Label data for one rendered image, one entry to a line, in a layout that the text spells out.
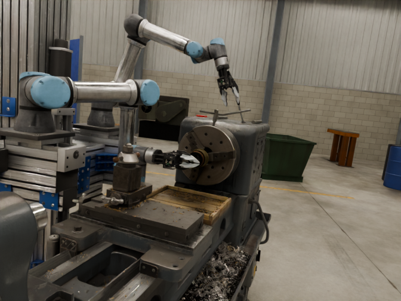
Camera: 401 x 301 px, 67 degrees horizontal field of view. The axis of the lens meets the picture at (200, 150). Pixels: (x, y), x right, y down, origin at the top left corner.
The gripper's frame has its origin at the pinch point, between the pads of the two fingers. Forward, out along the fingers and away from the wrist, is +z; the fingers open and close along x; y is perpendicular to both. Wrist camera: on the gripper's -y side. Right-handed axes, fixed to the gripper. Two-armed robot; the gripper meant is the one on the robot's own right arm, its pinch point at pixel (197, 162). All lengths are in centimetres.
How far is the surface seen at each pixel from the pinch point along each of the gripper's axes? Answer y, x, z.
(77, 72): -335, 58, -387
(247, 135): -35.2, 11.9, 13.7
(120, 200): 47.2, -6.4, -7.4
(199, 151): -7.7, 4.1, -2.5
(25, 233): 91, 2, 5
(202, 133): -19.4, 11.6, -6.3
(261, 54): -1009, 217, -182
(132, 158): 41.6, 6.6, -7.6
